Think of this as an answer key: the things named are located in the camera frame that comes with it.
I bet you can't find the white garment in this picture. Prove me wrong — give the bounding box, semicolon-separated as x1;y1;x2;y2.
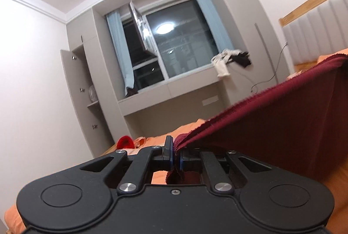
211;49;242;77

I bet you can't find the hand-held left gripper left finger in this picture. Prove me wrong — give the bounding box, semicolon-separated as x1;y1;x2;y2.
79;135;174;195

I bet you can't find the grey padded wooden headboard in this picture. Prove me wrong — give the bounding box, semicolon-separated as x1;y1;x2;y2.
279;0;348;71

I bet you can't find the red plush item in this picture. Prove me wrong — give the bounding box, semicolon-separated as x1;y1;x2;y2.
116;135;135;149

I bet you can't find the black cable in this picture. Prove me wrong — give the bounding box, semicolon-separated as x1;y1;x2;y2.
231;42;289;93

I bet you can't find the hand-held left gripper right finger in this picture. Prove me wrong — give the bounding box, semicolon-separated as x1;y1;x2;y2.
178;148;272;194

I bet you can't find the dark red sweater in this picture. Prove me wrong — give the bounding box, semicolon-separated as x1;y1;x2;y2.
165;54;348;186

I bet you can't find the black garment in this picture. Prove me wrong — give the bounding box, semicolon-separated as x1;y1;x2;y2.
231;51;252;69

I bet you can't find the clear plastic bag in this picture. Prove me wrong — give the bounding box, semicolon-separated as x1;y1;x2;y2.
86;85;97;103

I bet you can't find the orange blanket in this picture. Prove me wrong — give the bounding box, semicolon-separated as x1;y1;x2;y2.
4;53;348;234

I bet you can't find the large window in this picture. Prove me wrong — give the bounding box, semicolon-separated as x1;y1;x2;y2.
121;0;227;90

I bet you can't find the wooden bed frame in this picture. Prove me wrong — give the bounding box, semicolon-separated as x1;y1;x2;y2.
102;142;120;157

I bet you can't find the grey built-in wardrobe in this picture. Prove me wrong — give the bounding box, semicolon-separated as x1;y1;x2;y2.
60;0;297;158

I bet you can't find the open window sash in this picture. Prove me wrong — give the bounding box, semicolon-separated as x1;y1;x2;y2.
128;0;158;58

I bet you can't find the grey wardrobe door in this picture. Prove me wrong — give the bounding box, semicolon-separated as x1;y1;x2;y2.
60;48;94;156

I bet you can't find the light blue curtain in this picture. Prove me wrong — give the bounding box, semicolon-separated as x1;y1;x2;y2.
189;0;235;51
106;9;136;89

